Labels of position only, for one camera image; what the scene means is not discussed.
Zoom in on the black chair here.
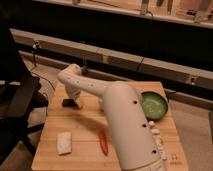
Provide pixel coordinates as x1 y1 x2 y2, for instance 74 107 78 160
0 13 48 165

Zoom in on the red chili pepper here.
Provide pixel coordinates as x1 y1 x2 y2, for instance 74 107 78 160
98 131 108 156

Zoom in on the green bowl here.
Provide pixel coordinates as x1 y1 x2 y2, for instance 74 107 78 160
142 91 168 120

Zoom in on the white sponge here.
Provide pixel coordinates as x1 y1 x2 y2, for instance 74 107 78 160
57 132 72 155

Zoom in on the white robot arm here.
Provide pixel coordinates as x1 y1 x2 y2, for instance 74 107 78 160
58 64 167 171

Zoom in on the black eraser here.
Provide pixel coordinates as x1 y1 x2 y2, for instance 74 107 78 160
62 99 80 109

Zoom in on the white tube bottle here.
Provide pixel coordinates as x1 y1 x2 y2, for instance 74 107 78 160
148 121 167 160

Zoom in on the black cable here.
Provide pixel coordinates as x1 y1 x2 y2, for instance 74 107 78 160
21 41 57 92

